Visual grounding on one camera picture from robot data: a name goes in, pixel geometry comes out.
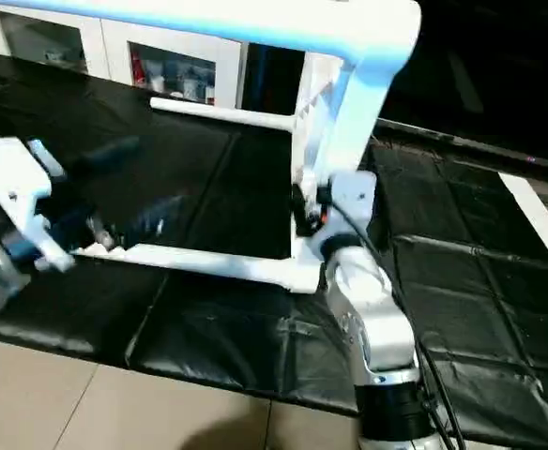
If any white compartment tray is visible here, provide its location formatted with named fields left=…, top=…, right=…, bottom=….
left=288, top=5, right=423, bottom=294

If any black work mat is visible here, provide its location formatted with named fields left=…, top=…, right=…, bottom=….
left=0, top=52, right=548, bottom=449

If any small red bottle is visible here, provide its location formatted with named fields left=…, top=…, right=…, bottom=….
left=131, top=52, right=147, bottom=90

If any white glass-door cabinet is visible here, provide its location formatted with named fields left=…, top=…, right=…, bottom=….
left=0, top=5, right=249, bottom=110

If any long black bar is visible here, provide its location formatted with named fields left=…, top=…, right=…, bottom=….
left=377, top=120, right=548, bottom=177

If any white flat board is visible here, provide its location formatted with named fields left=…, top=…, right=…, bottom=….
left=497, top=173, right=548, bottom=284

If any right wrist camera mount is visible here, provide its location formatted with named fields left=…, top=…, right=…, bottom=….
left=328, top=171, right=379, bottom=237

